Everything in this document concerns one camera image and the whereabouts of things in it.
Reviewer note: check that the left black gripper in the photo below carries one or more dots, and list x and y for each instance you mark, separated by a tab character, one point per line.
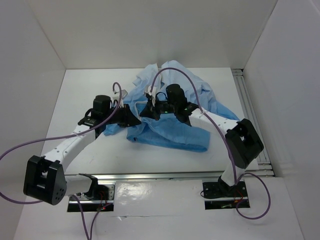
128	119

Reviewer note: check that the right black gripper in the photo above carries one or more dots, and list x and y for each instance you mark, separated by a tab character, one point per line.
151	109

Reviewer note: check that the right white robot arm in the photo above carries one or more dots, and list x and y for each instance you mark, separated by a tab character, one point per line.
239	136

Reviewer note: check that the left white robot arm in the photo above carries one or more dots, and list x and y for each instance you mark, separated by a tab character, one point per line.
45	178

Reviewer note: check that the front aluminium rail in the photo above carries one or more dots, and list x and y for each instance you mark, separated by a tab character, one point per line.
157	176

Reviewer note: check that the aluminium rail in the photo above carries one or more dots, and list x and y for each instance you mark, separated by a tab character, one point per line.
157	176
265	168

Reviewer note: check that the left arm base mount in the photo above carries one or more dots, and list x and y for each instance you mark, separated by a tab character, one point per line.
88	195

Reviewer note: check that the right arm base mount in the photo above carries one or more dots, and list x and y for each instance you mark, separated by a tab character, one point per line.
219	196

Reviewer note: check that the right side aluminium rail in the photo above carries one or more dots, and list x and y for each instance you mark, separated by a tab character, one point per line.
265	168

